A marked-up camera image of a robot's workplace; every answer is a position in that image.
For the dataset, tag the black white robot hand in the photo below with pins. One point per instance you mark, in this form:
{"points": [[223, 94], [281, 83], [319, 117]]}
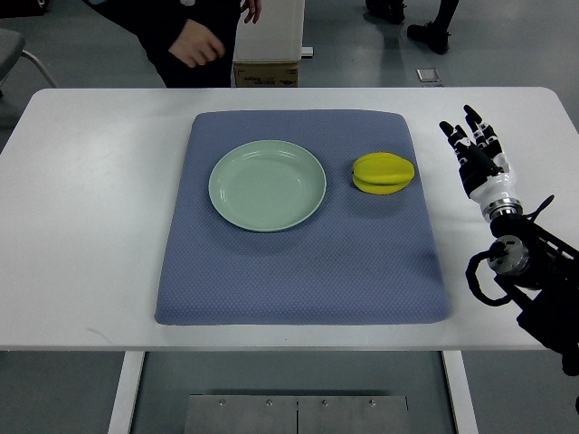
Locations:
{"points": [[485, 173]]}

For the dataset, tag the yellow starfruit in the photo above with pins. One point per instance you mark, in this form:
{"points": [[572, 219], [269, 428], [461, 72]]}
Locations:
{"points": [[382, 173]]}

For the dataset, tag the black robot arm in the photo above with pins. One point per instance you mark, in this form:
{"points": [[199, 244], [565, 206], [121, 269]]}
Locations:
{"points": [[539, 273]]}

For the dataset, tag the pale green plate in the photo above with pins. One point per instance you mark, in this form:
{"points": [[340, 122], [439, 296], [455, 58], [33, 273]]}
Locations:
{"points": [[267, 185]]}

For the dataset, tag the floor outlet cover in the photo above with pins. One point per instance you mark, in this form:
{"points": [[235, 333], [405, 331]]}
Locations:
{"points": [[428, 75]]}

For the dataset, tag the black shoe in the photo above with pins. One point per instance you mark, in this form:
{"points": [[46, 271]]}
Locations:
{"points": [[436, 39]]}

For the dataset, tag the blue quilted mat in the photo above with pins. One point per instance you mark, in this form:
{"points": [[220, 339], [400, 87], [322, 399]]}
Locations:
{"points": [[360, 259]]}

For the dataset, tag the white table leg right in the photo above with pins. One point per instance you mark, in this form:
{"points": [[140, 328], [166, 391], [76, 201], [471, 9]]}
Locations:
{"points": [[463, 413]]}

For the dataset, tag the white table leg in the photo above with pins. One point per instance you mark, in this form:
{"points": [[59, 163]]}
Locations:
{"points": [[463, 413], [127, 393]]}

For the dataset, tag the cardboard box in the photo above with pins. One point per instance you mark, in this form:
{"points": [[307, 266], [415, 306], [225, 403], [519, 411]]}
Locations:
{"points": [[266, 74]]}

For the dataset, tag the person in dark clothes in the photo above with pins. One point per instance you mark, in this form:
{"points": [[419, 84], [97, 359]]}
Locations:
{"points": [[190, 43]]}

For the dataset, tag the white table leg left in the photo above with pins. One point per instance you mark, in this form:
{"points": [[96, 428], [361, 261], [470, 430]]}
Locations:
{"points": [[127, 393]]}

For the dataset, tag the grey chair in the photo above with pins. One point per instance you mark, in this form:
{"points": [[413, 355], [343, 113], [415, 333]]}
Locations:
{"points": [[13, 49]]}

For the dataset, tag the white pedestal column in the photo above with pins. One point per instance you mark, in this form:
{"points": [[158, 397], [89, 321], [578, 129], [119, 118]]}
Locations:
{"points": [[276, 37]]}

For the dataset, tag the metal base plate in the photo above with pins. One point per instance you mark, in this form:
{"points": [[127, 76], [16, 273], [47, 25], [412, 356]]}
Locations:
{"points": [[297, 414]]}

